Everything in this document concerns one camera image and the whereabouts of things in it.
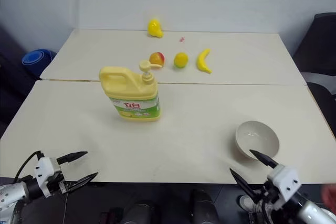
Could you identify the yellow toy banana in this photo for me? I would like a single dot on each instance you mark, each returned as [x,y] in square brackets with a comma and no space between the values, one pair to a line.
[202,61]

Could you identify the blue rolled mat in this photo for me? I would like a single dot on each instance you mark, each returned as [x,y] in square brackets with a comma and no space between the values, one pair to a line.
[36,60]

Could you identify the white shoe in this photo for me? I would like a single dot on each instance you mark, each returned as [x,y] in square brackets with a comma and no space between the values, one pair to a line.
[245,203]

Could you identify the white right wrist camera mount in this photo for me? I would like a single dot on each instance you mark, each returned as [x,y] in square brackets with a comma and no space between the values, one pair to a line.
[286,182]

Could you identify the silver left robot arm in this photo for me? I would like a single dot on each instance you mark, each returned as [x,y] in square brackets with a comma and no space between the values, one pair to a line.
[15,195]

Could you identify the red and yellow toy peach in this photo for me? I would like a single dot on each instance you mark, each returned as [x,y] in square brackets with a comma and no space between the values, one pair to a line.
[157,58]

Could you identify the yellow green toy lemon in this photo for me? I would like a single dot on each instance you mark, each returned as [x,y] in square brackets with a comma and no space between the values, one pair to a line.
[180,60]

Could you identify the black office chair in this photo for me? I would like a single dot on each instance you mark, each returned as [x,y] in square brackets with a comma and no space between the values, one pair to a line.
[319,51]

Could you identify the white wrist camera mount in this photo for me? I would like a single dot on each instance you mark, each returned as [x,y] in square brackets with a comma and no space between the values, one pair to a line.
[44,171]
[286,182]

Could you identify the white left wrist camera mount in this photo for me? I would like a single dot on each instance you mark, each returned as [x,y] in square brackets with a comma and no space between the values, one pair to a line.
[44,171]

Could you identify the dark rounded shape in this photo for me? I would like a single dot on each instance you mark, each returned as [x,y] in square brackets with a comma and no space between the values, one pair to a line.
[203,205]
[141,214]

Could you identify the yellow dish soap pump bottle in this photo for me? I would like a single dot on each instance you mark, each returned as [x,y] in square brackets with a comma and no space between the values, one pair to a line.
[132,91]

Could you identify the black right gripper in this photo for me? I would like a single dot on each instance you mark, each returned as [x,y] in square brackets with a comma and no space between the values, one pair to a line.
[270,197]

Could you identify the blurred pink object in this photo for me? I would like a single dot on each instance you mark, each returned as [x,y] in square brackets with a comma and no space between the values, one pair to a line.
[330,195]

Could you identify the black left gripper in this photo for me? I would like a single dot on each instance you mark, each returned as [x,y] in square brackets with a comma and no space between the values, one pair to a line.
[58,186]

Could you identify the pale grey ceramic bowl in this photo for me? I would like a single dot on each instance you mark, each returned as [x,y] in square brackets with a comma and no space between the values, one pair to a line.
[256,137]

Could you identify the yellow toy pear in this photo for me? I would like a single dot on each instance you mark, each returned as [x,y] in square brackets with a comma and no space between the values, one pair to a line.
[154,28]

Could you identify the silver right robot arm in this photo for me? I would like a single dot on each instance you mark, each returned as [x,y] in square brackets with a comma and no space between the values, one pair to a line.
[312,213]

